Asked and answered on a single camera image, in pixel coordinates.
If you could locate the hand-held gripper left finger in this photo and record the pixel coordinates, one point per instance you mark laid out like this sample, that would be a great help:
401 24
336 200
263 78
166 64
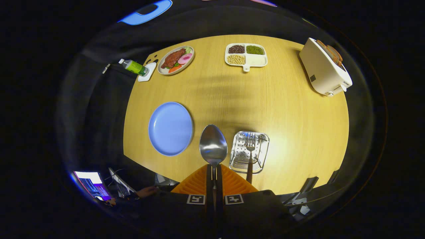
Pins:
209 179

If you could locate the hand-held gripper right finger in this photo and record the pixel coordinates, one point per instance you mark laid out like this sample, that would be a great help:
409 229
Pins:
219 179

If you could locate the metal fork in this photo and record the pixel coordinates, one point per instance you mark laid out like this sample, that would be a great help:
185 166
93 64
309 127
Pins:
250 159

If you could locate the perforated metal tray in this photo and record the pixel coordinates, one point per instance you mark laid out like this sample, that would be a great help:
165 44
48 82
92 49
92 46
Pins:
240 149

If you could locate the blue plate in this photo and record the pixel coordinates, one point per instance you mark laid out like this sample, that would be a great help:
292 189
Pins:
171 129

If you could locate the laptop computer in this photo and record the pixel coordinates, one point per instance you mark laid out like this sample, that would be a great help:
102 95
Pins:
121 184

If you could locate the black chair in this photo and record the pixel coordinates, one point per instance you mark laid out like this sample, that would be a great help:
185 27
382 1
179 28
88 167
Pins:
307 187
333 176

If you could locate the computer monitor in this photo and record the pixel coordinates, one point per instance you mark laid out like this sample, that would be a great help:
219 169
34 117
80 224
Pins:
93 186

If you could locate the white coaster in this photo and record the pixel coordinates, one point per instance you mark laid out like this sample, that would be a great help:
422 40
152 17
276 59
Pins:
149 73

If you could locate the plate of model food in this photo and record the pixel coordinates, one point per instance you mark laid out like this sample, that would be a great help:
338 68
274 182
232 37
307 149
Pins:
174 59

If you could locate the white divided dish with beans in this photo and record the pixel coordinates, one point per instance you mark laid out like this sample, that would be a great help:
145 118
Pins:
257 60

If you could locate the green drink bottle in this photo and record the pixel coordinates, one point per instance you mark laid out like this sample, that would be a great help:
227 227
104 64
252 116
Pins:
134 67

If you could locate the white toaster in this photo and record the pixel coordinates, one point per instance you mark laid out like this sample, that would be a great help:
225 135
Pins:
322 74

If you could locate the white cloth clip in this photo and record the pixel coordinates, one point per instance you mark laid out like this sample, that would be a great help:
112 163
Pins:
106 68

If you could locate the toast bread slice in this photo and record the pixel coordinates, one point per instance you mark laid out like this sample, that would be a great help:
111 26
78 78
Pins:
327 50
337 56

